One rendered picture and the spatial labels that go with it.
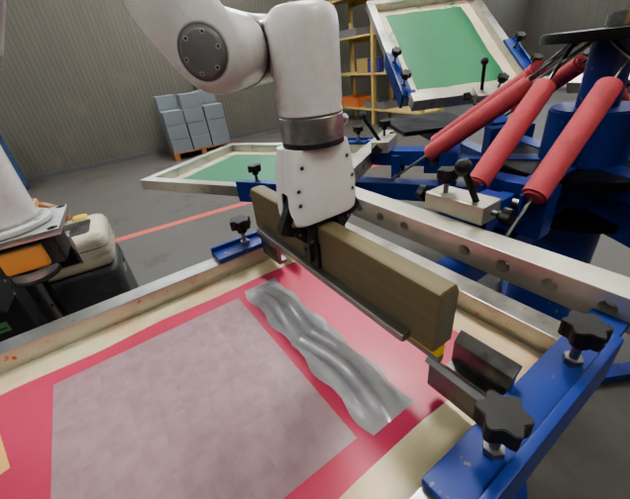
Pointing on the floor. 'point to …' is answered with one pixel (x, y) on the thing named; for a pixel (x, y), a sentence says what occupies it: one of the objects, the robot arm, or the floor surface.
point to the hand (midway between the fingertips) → (323, 248)
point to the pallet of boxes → (192, 122)
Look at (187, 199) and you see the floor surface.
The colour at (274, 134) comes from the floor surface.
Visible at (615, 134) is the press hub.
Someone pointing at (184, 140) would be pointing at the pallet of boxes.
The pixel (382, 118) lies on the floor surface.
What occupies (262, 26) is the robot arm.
